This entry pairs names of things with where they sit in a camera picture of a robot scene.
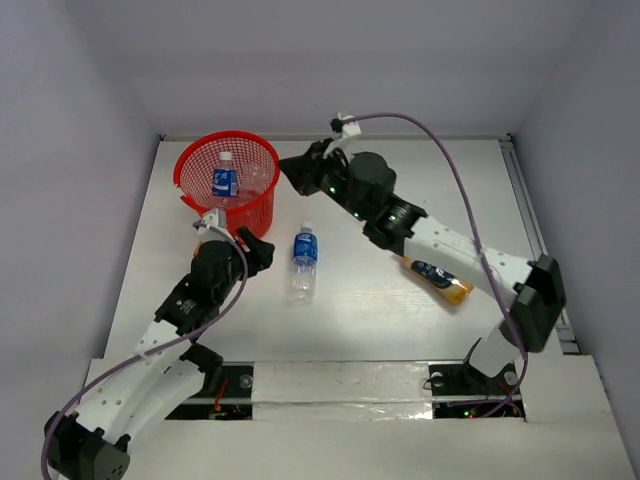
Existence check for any red mesh plastic bin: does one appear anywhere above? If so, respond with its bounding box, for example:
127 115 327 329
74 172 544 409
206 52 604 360
173 130 280 237

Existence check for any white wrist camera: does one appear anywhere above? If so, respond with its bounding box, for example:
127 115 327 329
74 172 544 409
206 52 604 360
193 209 230 241
327 112 362 152

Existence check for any blue label water bottle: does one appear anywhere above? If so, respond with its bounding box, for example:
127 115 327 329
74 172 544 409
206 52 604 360
211 151 239 208

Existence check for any clear plastic bottle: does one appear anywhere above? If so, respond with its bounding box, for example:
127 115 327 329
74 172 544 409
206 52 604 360
238 162 269 204

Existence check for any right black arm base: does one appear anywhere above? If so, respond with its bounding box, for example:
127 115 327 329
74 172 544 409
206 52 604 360
422 358 525 420

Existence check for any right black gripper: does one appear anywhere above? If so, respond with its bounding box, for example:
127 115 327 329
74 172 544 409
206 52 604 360
278 137 369 222

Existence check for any orange juice bottle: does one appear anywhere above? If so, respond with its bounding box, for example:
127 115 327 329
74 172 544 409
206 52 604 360
401 257 474 307

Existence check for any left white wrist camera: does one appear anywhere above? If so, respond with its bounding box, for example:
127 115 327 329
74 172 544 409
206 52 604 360
193 209 230 241

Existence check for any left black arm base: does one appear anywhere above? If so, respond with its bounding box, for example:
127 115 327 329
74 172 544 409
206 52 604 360
166 345 254 421

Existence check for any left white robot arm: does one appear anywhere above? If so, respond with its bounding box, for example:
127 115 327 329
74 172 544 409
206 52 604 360
40 221 275 479

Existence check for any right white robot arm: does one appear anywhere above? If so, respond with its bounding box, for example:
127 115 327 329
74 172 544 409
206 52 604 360
279 140 566 392

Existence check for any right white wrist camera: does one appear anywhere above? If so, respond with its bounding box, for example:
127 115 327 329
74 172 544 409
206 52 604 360
327 112 362 152

